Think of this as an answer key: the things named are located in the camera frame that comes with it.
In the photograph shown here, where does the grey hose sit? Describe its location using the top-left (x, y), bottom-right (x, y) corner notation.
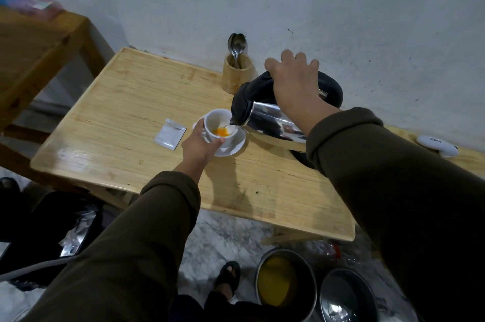
top-left (0, 255), bottom-right (78, 283)

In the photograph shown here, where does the wooden utensil holder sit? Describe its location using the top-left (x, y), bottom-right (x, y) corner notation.
top-left (221, 53), bottom-right (254, 95)

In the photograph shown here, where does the person's left hand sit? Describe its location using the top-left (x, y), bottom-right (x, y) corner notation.
top-left (181, 118), bottom-right (227, 168)

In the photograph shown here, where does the white saucer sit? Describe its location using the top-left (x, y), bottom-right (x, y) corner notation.
top-left (192, 117), bottom-right (247, 158)

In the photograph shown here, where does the empty metal pot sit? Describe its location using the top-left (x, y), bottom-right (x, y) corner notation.
top-left (319, 267), bottom-right (380, 322)

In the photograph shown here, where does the white oval device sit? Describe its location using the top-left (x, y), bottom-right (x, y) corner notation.
top-left (416, 135), bottom-right (460, 158)

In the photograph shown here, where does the red plastic wrapper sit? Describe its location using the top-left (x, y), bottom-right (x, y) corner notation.
top-left (325, 241), bottom-right (342, 260)

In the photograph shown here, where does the person's foot in black sandal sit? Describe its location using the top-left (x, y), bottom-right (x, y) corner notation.
top-left (214, 261), bottom-right (241, 302)

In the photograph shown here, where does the steel kettle with black handle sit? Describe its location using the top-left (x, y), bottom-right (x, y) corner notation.
top-left (230, 71), bottom-right (344, 152)

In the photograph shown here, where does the person's dark trouser leg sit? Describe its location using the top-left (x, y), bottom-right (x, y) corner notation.
top-left (168, 291), bottom-right (304, 322)

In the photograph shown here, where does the metal pot with yellow liquid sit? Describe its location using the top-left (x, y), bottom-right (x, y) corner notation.
top-left (254, 247), bottom-right (318, 322)

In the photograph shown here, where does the person's right forearm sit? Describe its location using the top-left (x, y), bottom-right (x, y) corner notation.
top-left (290, 104), bottom-right (485, 322)

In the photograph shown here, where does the black bag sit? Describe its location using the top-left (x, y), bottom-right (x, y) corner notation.
top-left (0, 177), bottom-right (105, 290)

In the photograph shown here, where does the white ceramic cup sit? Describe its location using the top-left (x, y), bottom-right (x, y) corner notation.
top-left (203, 108), bottom-right (239, 148)

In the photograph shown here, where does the metal spoon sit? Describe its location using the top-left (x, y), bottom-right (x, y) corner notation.
top-left (232, 33), bottom-right (248, 69)
top-left (227, 33), bottom-right (238, 68)

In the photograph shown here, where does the person's right hand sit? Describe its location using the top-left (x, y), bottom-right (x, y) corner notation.
top-left (264, 50), bottom-right (335, 120)

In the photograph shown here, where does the crumpled silver foil packet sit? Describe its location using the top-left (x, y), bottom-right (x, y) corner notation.
top-left (58, 210), bottom-right (98, 258)

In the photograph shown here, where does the person's left forearm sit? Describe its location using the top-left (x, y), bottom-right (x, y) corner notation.
top-left (22, 161), bottom-right (207, 322)

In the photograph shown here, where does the dark wooden side table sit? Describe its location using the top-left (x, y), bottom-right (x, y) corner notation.
top-left (0, 5), bottom-right (116, 182)

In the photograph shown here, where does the colourful flat packet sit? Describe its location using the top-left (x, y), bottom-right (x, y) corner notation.
top-left (0, 0), bottom-right (64, 22)

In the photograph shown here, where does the silver sachet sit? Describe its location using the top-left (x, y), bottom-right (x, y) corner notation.
top-left (153, 119), bottom-right (188, 151)

